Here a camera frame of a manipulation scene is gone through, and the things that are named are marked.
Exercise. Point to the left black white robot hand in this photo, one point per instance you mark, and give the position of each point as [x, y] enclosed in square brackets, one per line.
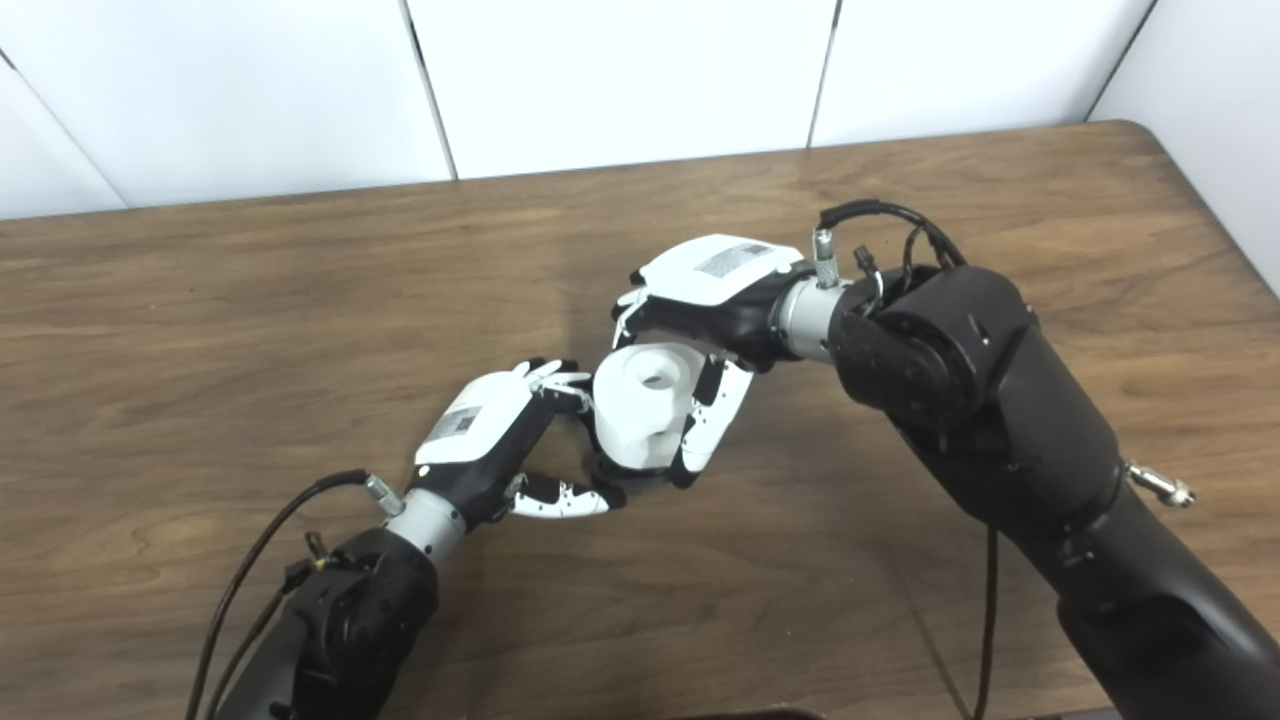
[475, 425]

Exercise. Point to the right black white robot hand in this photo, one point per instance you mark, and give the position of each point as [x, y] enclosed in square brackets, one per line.
[710, 270]

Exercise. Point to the round white plastic piece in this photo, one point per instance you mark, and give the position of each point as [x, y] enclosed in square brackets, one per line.
[625, 430]

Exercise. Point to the black flanged holder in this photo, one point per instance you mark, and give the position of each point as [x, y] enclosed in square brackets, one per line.
[640, 477]

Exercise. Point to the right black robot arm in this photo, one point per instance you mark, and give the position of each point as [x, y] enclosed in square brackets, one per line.
[1000, 400]

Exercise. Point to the dark robot torso edge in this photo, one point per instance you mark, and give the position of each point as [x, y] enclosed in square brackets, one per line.
[760, 715]

